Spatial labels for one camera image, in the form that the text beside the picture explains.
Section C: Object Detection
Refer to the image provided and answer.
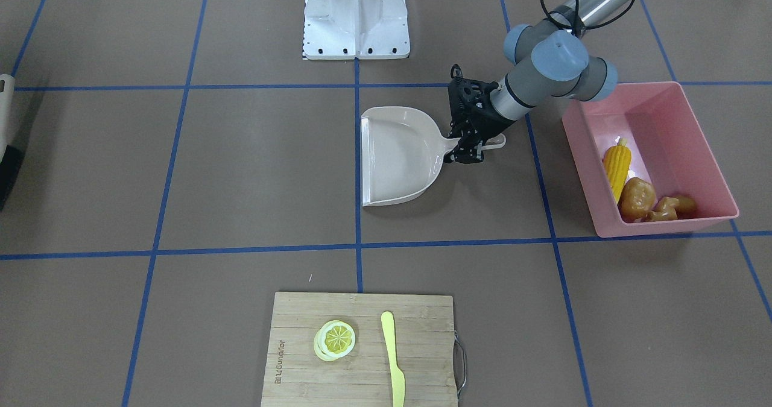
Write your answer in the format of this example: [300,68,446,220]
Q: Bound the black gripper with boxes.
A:
[444,65,500,163]

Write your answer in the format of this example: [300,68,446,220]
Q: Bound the beige plastic dustpan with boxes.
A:
[360,106,507,207]

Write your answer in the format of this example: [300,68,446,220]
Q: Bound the yellow toy corn cob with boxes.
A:
[602,137,632,203]

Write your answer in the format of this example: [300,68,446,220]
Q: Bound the brown toy fried chicken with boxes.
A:
[618,177,658,222]

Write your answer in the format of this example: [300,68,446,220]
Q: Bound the brown toy chicken drumstick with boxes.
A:
[642,195,698,222]

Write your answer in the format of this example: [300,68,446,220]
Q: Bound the beige hand brush black bristles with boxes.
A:
[1,74,24,211]

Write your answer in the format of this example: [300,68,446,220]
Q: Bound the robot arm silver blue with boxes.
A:
[443,0,635,163]

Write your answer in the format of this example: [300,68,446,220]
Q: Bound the pink plastic bin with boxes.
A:
[562,81,739,238]

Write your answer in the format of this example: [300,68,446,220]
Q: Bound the yellow plastic toy knife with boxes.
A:
[381,311,407,406]

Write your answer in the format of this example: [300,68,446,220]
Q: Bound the wooden cutting board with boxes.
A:
[260,292,460,406]

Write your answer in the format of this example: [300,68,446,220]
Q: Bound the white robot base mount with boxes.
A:
[302,0,411,60]

